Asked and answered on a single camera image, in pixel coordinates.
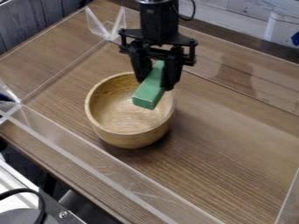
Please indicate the brown wooden bowl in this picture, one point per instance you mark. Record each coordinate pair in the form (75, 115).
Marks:
(121, 123)

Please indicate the clear acrylic corner bracket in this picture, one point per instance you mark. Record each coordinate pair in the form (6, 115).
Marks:
(106, 29)

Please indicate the clear acrylic left bracket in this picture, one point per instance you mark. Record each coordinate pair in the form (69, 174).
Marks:
(10, 102)

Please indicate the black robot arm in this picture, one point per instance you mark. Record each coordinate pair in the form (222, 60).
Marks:
(159, 20)

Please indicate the clear acrylic front wall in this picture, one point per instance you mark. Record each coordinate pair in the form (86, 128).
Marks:
(131, 196)

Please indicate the grey metal stand base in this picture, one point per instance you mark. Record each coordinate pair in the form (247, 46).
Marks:
(34, 215)

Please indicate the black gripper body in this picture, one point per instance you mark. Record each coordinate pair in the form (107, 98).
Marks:
(157, 47)

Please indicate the green rectangular block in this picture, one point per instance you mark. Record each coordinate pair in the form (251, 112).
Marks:
(150, 91)

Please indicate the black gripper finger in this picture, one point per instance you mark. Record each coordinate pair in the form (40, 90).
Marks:
(141, 60)
(173, 68)

